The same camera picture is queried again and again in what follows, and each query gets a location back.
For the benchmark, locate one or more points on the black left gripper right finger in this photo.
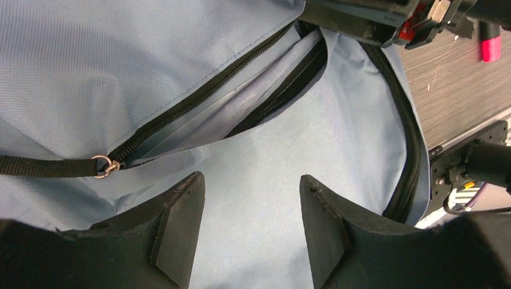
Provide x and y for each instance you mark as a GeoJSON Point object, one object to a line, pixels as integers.
{"type": "Point", "coordinates": [352, 247]}

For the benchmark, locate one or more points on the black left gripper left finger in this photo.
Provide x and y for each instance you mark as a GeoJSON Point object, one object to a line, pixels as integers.
{"type": "Point", "coordinates": [152, 245]}

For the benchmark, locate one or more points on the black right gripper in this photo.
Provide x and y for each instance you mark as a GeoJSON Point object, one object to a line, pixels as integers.
{"type": "Point", "coordinates": [411, 24]}

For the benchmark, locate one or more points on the pink highlighter marker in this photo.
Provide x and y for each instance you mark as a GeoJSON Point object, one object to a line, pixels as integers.
{"type": "Point", "coordinates": [489, 35]}

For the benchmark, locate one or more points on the blue backpack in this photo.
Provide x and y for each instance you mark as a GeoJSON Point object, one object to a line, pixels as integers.
{"type": "Point", "coordinates": [108, 104]}

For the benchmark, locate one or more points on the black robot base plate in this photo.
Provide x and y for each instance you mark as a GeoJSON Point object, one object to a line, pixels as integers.
{"type": "Point", "coordinates": [482, 156]}

